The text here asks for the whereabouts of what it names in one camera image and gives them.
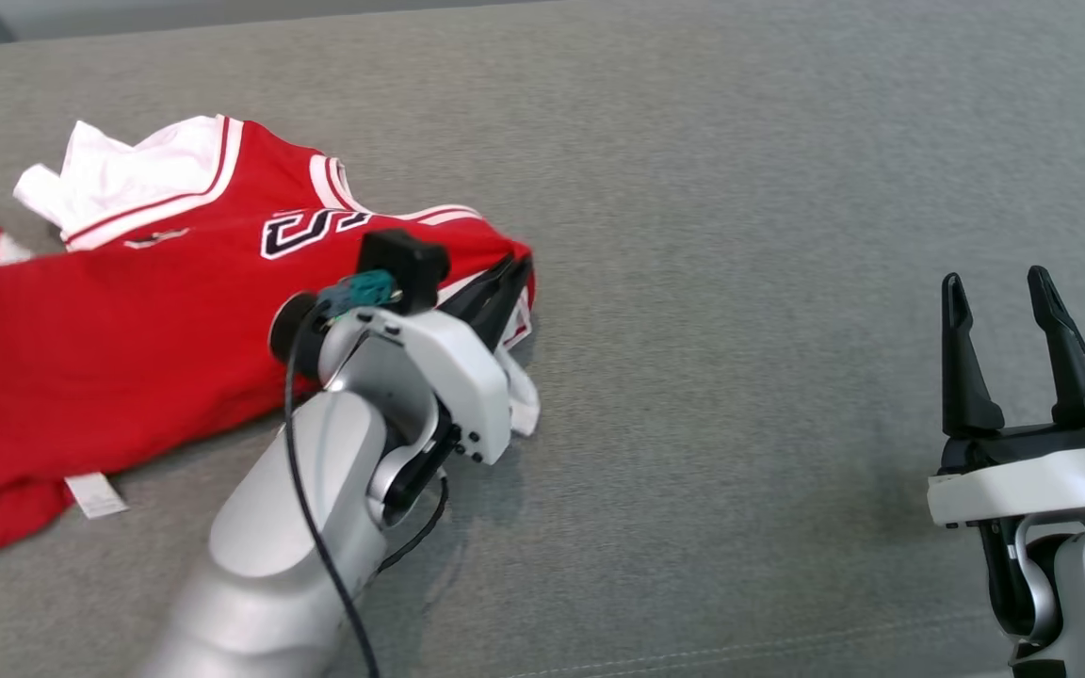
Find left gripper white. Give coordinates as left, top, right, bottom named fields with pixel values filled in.
left=319, top=252, right=535, bottom=467

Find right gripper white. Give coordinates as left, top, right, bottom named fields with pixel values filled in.
left=926, top=265, right=1085, bottom=530

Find red basketball jersey white sleeves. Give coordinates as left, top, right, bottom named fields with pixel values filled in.
left=0, top=115, right=542, bottom=553

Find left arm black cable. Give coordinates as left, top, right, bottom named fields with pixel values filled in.
left=283, top=311, right=381, bottom=678

